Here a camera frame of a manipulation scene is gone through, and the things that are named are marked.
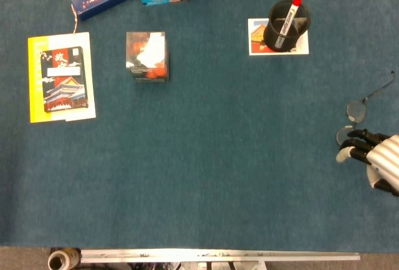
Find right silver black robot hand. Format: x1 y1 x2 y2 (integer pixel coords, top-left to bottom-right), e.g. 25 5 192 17
335 128 399 198

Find thin-framed eyeglasses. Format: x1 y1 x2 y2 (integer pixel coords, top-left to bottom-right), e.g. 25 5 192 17
335 70 397 145

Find black mesh pen holder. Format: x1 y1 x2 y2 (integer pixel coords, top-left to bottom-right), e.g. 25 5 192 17
263 0 312 52

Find red capped white marker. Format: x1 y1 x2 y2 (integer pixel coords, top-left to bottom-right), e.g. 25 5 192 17
274 0 305 49

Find palace picture postcard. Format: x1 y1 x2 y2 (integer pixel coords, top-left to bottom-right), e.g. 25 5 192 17
248 17 310 56

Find blue felt table cloth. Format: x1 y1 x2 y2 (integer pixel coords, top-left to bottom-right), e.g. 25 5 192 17
0 0 399 252

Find tissue box cube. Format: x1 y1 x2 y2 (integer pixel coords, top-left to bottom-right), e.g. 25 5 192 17
125 31 171 84

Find dark palace print notebook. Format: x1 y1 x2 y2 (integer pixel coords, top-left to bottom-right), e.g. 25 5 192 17
39 46 89 113

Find brown tape roll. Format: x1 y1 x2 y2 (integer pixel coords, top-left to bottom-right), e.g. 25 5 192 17
47 248 82 270

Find yellow white booklet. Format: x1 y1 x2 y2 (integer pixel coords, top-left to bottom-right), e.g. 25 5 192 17
27 32 97 124

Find aluminium table edge rail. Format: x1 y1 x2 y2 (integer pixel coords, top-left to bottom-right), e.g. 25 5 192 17
80 248 361 264

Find red white twisted string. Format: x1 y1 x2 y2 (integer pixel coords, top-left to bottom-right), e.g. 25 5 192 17
70 4 79 34

